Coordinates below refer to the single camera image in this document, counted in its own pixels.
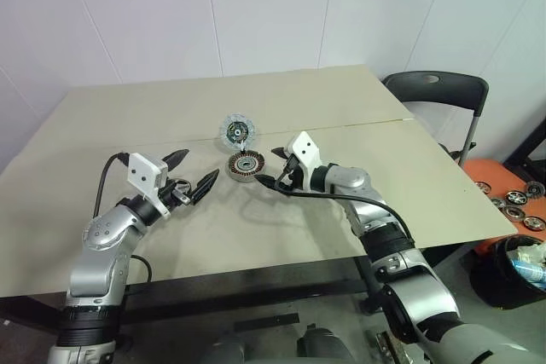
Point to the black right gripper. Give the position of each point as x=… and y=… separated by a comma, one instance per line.
x=292, y=174

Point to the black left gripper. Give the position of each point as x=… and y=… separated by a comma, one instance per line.
x=175, y=193

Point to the copper wound motor stator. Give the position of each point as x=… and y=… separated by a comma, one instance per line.
x=245, y=165

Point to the round silver motor cover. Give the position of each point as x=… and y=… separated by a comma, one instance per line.
x=236, y=129

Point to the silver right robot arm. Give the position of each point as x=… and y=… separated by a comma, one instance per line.
x=401, y=261

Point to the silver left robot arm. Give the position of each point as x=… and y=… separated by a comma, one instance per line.
x=98, y=232

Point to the small round motor part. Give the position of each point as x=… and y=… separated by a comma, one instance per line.
x=535, y=223
x=514, y=196
x=497, y=202
x=482, y=187
x=514, y=212

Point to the toothed round motor part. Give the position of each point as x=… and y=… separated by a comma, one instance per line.
x=536, y=189

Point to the flat black bar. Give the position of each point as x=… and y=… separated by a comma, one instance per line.
x=268, y=322

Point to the black folding chair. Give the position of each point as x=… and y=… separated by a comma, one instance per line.
x=435, y=87

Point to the dark rounded shape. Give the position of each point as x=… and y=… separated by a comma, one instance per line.
x=319, y=347
x=232, y=349

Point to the orange stool seat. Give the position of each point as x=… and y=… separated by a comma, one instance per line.
x=482, y=172

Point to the metal hinge plate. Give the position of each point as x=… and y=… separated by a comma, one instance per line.
x=390, y=349

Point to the black trash bin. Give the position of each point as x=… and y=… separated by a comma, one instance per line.
x=497, y=279

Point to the crumpled white paper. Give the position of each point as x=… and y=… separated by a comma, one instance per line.
x=531, y=251

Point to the blue plastic bottle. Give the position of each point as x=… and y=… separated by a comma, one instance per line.
x=531, y=271

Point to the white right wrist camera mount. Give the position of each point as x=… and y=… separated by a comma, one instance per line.
x=305, y=148

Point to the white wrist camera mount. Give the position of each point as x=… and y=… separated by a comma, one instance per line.
x=305, y=148
x=143, y=172

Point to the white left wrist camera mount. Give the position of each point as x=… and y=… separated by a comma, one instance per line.
x=143, y=172

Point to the black metal table frame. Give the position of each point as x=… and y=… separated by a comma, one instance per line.
x=256, y=291

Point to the dark wooden furniture frame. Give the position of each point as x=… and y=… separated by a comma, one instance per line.
x=529, y=146

